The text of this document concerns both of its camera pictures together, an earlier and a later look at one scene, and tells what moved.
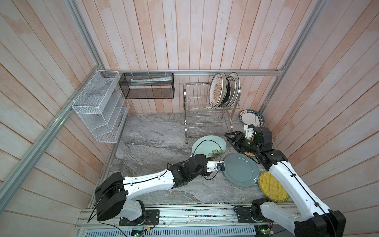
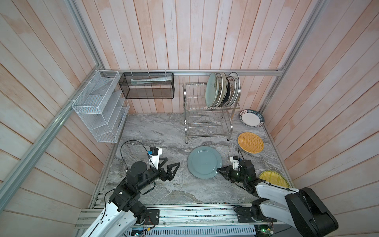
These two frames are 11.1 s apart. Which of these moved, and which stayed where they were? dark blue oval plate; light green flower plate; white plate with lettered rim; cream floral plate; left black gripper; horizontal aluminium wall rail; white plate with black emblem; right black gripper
Moved: right black gripper; left black gripper; light green flower plate
Stayed: dark blue oval plate; cream floral plate; horizontal aluminium wall rail; white plate with black emblem; white plate with lettered rim
